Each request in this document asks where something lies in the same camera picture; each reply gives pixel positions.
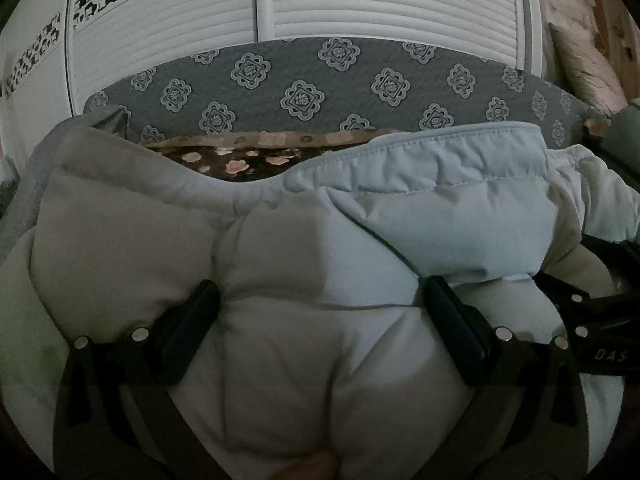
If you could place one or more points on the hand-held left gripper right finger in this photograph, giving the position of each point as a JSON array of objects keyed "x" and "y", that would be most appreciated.
[{"x": 452, "y": 322}]

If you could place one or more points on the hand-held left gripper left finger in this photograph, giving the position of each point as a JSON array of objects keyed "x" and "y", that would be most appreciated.
[{"x": 194, "y": 312}]

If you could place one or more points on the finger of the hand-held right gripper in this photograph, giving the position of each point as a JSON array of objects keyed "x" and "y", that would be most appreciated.
[
  {"x": 612, "y": 246},
  {"x": 565, "y": 287}
]

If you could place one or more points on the white puffer jacket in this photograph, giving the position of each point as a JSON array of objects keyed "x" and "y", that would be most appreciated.
[{"x": 280, "y": 270}]

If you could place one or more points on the grey-green cloth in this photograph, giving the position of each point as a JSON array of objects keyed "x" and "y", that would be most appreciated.
[{"x": 629, "y": 117}]

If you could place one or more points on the brown floral blanket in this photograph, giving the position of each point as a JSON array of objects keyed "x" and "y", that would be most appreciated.
[{"x": 220, "y": 160}]

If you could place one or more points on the fluffy beige pillow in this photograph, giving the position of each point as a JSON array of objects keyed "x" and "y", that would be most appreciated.
[{"x": 585, "y": 50}]

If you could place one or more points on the grey cloth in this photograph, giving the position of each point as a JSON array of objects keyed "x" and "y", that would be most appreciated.
[{"x": 107, "y": 120}]

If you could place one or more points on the white louvred wardrobe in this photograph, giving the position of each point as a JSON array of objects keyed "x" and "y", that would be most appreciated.
[{"x": 165, "y": 15}]

